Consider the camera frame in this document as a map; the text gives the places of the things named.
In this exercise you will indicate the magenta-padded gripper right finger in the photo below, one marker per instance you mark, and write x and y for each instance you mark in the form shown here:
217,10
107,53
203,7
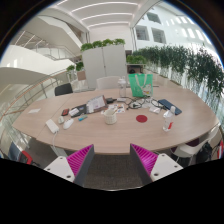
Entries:
160,165

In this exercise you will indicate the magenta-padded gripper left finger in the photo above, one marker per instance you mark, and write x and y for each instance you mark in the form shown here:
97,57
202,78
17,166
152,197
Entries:
63,166

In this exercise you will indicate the clear red-labelled water bottle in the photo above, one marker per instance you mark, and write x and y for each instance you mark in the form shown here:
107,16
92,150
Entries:
168,121

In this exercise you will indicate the white shell chair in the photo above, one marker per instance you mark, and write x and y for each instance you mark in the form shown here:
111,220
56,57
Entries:
190,150

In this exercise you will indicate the red and black chair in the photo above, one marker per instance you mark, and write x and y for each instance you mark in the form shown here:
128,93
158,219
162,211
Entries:
26,156

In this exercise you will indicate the white power strip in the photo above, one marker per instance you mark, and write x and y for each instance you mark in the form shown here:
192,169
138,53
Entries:
52,126

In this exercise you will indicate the white computer mouse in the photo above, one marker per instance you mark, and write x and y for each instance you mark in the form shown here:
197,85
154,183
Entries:
68,124

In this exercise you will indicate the small white oval device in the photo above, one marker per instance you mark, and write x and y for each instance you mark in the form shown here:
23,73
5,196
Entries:
60,119

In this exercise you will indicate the flat round red coaster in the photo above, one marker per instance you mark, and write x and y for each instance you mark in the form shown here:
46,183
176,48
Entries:
141,118

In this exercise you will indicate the teal marker pen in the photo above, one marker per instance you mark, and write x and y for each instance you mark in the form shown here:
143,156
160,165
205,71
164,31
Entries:
83,117

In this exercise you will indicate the dark red phone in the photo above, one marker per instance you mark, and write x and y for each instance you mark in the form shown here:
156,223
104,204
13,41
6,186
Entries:
65,112

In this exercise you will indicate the black notebook with white card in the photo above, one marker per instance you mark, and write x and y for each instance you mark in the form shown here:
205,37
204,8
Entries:
78,110

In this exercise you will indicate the dark blue keyboard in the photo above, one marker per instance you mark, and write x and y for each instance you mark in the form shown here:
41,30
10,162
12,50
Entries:
170,106

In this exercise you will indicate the white paper card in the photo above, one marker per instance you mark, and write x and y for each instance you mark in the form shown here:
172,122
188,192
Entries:
34,110

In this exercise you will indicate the white grid-patterned cup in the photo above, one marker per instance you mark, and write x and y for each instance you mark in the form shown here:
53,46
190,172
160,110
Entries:
110,118

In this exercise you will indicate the colourful sticker sheet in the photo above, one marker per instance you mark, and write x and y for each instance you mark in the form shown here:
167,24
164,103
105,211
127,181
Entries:
120,108

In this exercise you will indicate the open printed booklet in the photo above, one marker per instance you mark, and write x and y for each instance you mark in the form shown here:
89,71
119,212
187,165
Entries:
96,104

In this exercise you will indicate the black office chair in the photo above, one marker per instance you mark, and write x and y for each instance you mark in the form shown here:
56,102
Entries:
63,89

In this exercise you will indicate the black power bank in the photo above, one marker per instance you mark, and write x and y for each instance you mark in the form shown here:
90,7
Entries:
110,100

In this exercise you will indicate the green cat-print tote bag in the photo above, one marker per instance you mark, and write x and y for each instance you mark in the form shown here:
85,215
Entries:
140,86

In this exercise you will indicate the clear white-lidded shaker bottle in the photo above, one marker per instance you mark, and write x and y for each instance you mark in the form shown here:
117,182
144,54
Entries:
122,88

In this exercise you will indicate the wooden planter with plants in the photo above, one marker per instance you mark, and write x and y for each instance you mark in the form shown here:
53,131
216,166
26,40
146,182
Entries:
80,71

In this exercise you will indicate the long green plant hedge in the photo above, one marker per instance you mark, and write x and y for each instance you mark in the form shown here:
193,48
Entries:
186,65

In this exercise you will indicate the white cabinet topped with plants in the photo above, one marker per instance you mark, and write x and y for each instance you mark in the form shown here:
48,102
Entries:
104,63

